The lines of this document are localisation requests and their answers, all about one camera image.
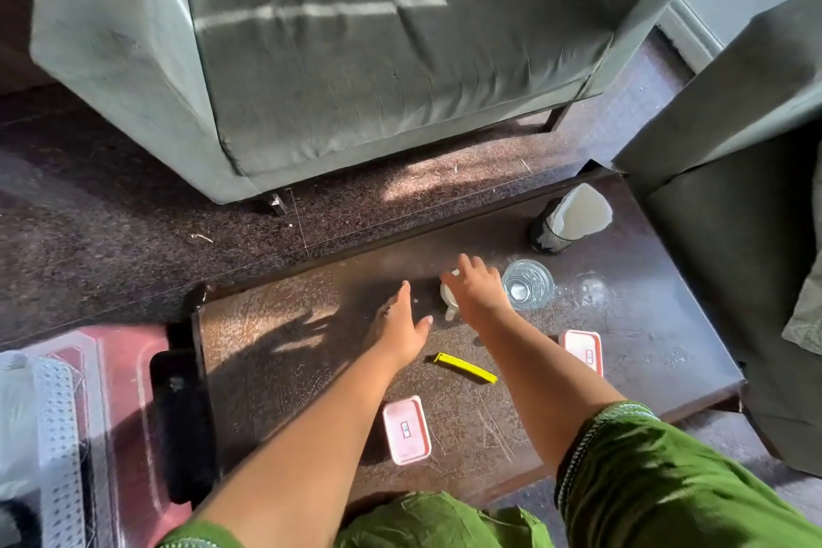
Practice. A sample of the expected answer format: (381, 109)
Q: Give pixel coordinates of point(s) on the person's right hand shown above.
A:
(481, 294)

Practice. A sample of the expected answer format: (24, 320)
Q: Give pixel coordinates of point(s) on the person's left hand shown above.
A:
(398, 332)

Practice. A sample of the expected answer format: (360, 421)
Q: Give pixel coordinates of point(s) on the tall white mug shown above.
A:
(448, 302)

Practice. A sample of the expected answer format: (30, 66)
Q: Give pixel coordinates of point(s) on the clear glass tumbler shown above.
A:
(528, 284)

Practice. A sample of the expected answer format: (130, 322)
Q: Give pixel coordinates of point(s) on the yellow stick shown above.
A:
(465, 368)

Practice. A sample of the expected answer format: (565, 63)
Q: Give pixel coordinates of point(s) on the pink lidded box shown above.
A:
(406, 430)

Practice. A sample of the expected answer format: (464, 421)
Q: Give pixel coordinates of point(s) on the white perforated plastic basket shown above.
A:
(58, 438)

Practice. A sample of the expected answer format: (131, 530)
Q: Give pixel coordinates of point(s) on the person's left forearm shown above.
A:
(308, 458)

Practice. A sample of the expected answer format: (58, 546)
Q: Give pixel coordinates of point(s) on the person's right forearm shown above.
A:
(552, 387)

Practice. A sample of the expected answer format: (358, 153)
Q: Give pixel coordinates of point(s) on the dark wooden coffee table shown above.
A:
(289, 361)

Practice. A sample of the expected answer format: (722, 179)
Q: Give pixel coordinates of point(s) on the person's green garment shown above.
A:
(674, 490)

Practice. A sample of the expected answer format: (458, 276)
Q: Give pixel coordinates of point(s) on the grey-green loveseat sofa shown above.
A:
(359, 66)

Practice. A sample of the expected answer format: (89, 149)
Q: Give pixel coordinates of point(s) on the red plastic stool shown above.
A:
(122, 387)

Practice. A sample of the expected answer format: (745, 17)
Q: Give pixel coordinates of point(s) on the pale green patterned cushion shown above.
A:
(808, 316)

